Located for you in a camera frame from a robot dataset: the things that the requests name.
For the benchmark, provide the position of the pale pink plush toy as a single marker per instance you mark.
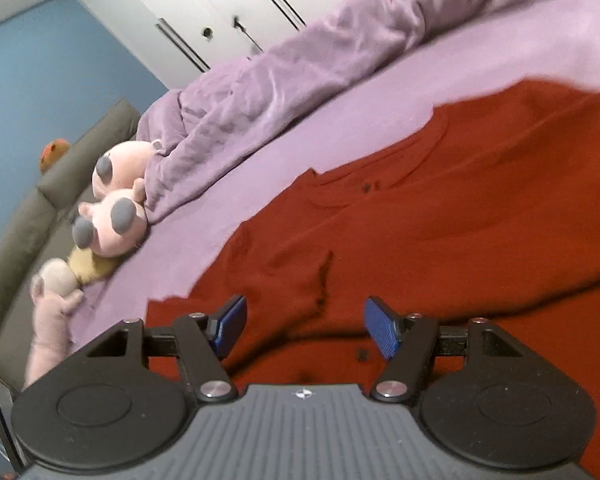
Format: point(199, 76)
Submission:
point(52, 310)

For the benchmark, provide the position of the purple duvet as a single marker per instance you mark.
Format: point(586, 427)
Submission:
point(290, 70)

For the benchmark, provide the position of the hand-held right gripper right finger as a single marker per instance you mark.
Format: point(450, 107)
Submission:
point(381, 327)

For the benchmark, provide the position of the white wardrobe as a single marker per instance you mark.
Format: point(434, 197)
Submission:
point(200, 5)

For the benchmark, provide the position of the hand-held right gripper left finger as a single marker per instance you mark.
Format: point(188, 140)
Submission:
point(228, 322)

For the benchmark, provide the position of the grey padded headboard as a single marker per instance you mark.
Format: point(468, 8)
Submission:
point(25, 240)

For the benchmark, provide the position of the orange plush toy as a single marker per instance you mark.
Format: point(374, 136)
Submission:
point(52, 154)

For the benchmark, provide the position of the red sweater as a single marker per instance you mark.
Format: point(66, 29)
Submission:
point(430, 220)

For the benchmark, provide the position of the pink plush toy grey spots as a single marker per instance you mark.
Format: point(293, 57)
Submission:
point(122, 165)
point(115, 225)

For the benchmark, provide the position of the beige plush toy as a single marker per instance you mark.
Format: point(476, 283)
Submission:
point(90, 266)

